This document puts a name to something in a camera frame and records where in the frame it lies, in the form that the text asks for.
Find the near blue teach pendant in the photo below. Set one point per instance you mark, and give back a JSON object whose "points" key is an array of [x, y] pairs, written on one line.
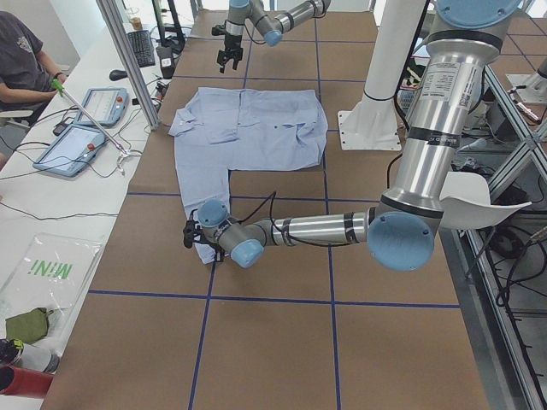
{"points": [[71, 151]]}

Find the red bottle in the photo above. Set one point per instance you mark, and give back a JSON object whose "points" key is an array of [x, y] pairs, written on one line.
{"points": [[25, 382]]}

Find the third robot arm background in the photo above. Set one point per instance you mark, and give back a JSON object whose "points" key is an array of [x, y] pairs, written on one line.
{"points": [[531, 88]]}

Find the aluminium frame post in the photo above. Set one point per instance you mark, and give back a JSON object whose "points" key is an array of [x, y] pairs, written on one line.
{"points": [[113, 21]]}

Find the long metal rod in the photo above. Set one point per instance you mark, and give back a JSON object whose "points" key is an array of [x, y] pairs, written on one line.
{"points": [[85, 117]]}

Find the black computer mouse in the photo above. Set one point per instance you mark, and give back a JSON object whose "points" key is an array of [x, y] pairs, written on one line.
{"points": [[117, 74]]}

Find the light blue button shirt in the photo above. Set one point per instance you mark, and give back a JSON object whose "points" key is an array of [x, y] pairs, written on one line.
{"points": [[222, 130]]}

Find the small black phone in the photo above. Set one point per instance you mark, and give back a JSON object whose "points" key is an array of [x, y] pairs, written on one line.
{"points": [[60, 128]]}

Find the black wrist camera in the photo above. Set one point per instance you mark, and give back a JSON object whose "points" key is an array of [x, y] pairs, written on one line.
{"points": [[218, 30], [192, 233]]}

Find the black keyboard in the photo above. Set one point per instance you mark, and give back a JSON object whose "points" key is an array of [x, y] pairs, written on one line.
{"points": [[142, 47]]}

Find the blue teach pendant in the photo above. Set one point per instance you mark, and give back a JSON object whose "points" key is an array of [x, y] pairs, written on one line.
{"points": [[106, 105], [71, 151]]}

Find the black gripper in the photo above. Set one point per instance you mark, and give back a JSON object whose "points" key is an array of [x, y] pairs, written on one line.
{"points": [[218, 252], [232, 43]]}

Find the green fabric pouch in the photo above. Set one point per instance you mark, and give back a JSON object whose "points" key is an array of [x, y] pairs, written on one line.
{"points": [[29, 327]]}

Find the white curved plastic cover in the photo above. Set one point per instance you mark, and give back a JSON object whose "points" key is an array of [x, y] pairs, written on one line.
{"points": [[465, 199]]}

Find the far blue teach pendant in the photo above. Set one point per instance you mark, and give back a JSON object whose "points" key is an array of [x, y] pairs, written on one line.
{"points": [[106, 105]]}

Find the white camera mast pillar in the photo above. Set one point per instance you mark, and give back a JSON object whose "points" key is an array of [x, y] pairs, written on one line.
{"points": [[401, 20]]}

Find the seated person grey shirt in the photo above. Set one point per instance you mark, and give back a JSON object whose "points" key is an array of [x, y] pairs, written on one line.
{"points": [[27, 71]]}

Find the white mast base plate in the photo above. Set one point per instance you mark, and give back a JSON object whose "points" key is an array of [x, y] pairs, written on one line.
{"points": [[370, 125]]}

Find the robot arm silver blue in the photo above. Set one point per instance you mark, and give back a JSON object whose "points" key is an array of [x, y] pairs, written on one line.
{"points": [[466, 37], [272, 29]]}

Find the clear bag green lettering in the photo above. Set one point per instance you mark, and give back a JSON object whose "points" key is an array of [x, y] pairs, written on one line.
{"points": [[51, 274]]}

